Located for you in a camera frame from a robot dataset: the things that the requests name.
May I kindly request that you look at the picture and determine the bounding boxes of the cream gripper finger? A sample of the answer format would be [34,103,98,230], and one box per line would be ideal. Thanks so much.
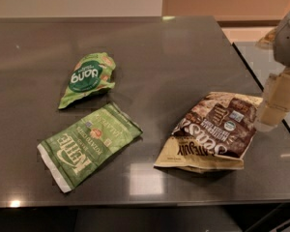
[254,67,290,132]

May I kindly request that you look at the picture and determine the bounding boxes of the green Kettle chip bag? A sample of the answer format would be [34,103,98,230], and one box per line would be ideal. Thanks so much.
[37,103,142,193]

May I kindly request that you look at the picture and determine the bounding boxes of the brown Late July chip bag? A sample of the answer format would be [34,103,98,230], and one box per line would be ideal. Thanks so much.
[155,92,262,173]

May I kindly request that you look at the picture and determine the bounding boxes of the green Dang chip bag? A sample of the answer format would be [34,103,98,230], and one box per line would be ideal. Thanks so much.
[58,52,116,109]

